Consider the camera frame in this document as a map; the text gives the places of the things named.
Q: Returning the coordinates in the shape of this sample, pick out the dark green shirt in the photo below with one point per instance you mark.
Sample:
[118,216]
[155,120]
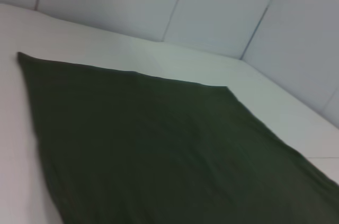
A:
[159,150]

